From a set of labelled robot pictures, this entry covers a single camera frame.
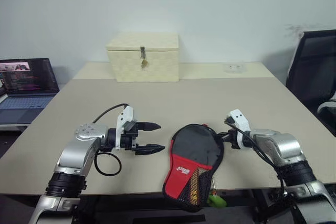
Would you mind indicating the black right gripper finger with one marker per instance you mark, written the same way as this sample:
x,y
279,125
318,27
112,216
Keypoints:
x,y
223,137
223,133

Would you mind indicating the cream woven storage box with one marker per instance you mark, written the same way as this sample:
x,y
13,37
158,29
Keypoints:
x,y
147,61

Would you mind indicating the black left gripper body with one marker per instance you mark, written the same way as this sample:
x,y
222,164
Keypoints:
x,y
130,140

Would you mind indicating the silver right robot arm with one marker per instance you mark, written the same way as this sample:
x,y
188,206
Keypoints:
x,y
281,142

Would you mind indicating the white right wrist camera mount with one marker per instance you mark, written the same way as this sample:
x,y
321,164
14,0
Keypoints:
x,y
240,119

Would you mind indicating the brass padlock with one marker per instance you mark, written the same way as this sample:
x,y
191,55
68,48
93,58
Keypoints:
x,y
144,64

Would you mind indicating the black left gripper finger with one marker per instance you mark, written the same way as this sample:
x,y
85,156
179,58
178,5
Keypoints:
x,y
148,126
149,149

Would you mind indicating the black table underframe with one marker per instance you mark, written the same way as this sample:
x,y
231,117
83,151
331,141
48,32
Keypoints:
x,y
147,205

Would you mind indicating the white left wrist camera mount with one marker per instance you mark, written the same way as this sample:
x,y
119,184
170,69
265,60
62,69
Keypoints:
x,y
125,116

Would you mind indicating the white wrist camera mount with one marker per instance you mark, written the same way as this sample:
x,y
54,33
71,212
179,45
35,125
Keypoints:
x,y
125,116
240,119

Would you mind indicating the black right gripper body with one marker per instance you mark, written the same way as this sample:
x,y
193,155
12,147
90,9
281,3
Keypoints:
x,y
232,138

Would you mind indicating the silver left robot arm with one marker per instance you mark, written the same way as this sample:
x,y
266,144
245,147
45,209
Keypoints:
x,y
76,155

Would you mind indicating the black and red paddle case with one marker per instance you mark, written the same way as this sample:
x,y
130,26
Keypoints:
x,y
183,174

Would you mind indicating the black mesh office chair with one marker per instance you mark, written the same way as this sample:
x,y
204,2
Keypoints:
x,y
312,77

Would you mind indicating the open blue-grey laptop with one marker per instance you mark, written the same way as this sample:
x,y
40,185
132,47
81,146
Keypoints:
x,y
29,82

